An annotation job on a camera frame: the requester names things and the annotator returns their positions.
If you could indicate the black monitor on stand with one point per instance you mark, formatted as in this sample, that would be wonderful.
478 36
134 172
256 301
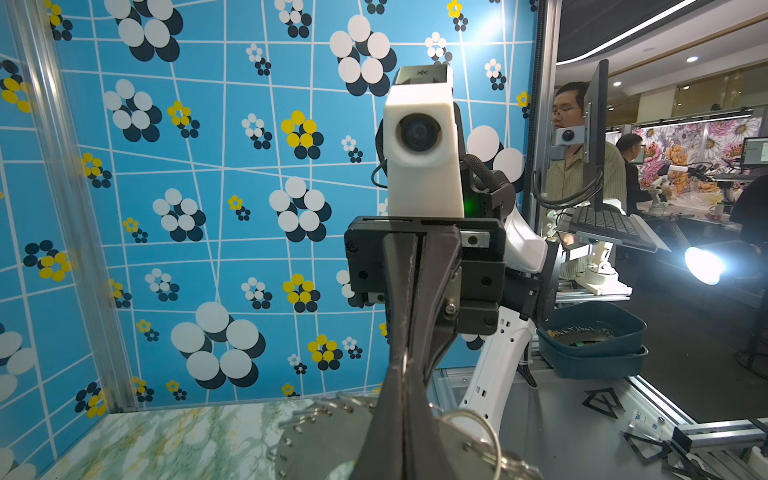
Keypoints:
591 137

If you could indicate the dark teal bin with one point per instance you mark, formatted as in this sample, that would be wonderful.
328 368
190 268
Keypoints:
593 340

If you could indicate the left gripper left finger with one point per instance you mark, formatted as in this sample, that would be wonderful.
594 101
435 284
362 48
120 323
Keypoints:
383 454

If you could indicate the black keyboard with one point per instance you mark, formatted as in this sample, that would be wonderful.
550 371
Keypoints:
611 226

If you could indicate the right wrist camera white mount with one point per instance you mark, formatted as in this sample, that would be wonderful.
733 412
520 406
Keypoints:
421 144

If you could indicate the bright desk lamp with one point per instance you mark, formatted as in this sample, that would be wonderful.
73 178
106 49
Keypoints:
727 261

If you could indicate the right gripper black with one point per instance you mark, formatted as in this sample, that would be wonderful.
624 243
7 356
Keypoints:
458 289

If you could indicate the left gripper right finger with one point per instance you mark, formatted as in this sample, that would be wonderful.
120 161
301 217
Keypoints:
426 456

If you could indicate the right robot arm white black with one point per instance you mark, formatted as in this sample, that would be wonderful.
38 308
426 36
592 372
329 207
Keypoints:
488 193

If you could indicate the left corner aluminium post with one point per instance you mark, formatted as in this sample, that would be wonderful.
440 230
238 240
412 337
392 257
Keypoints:
52 116

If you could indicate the seated man in shirt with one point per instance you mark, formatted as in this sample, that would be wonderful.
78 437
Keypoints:
566 178

